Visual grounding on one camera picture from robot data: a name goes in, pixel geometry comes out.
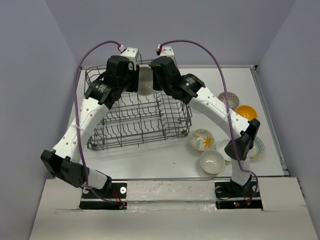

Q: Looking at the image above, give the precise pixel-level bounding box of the white round bowl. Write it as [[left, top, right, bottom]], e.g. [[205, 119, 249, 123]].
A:
[[199, 149, 225, 174], [137, 66, 154, 96]]

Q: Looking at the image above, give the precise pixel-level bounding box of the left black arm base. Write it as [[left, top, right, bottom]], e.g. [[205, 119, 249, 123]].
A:
[[79, 181, 128, 211]]

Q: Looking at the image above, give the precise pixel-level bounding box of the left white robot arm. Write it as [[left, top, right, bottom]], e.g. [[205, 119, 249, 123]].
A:
[[40, 54, 140, 198]]

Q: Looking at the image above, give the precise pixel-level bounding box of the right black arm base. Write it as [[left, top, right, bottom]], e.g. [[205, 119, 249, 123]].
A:
[[214, 181, 263, 210]]

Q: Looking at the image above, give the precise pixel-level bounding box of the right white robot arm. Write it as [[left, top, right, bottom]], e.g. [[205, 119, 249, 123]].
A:
[[149, 56, 261, 196]]

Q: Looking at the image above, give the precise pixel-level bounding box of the dark geometric patterned bowl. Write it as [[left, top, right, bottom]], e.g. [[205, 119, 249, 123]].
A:
[[218, 91, 240, 110]]

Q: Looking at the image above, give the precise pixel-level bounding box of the floral leaf patterned bowl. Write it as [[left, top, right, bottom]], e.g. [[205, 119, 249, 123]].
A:
[[189, 128, 215, 152]]

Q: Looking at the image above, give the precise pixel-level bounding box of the orange yellow bowl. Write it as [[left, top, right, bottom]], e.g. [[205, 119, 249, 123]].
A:
[[236, 105, 258, 121]]

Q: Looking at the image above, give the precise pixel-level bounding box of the white square bowl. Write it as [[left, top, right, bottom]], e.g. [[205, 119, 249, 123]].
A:
[[216, 139, 232, 162]]

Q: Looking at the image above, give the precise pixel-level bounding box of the yellow sun patterned bowl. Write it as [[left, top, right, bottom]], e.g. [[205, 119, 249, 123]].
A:
[[250, 137, 265, 158]]

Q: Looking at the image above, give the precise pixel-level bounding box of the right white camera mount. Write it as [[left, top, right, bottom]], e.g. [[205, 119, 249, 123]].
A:
[[156, 45, 175, 61]]

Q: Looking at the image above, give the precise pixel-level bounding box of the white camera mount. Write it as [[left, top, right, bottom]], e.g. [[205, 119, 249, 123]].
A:
[[156, 45, 175, 61], [118, 44, 139, 71]]

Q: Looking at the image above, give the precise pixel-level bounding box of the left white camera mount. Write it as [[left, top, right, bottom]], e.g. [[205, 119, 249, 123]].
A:
[[118, 44, 139, 71]]

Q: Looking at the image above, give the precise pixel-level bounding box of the grey wire dish rack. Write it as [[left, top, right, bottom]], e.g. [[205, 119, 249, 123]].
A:
[[84, 58, 193, 151]]

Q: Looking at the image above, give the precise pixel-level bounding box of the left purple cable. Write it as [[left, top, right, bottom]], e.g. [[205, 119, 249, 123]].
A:
[[74, 40, 126, 208]]

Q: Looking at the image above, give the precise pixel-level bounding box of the purple cable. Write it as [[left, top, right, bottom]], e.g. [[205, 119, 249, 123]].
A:
[[74, 40, 126, 208], [159, 39, 261, 208]]

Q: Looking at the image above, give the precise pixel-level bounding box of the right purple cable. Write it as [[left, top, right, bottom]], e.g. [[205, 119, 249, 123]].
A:
[[159, 39, 261, 208]]

